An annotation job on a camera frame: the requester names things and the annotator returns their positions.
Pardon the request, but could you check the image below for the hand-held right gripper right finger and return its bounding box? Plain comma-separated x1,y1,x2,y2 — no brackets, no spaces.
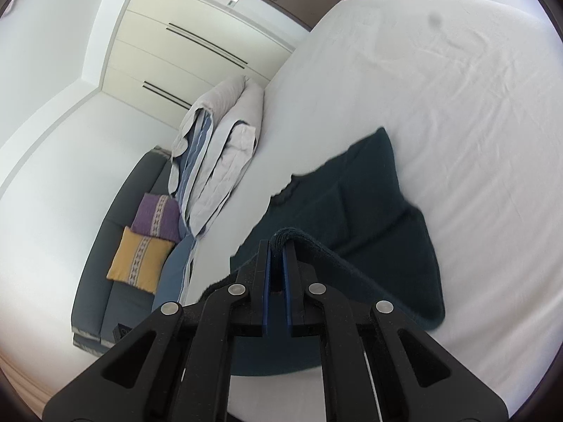
283,241,511,422

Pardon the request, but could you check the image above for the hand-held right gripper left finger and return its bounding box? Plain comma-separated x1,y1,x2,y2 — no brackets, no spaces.
42,239,270,422

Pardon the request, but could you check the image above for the dark green sweater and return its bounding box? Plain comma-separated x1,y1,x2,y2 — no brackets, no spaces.
200,127,446,376

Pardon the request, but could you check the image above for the blue pillow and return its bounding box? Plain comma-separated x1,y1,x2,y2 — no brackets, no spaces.
152,233,198,313

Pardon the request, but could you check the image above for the purple patterned cushion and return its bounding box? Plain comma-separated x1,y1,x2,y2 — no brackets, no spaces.
131,193,182,243

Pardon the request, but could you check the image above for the yellow patterned cushion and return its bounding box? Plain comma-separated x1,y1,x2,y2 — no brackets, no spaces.
106,226,174,295

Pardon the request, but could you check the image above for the folded grey blue duvet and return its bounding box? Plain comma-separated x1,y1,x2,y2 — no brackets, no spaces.
169,75,265,239

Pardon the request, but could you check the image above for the dark grey headboard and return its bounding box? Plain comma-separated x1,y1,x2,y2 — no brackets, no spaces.
71,147,177,357

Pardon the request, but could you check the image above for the bed with white sheet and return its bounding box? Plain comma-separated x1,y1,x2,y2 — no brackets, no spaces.
152,0,563,422

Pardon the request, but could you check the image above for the cream wardrobe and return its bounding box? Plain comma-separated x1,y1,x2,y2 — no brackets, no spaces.
101,0,295,126

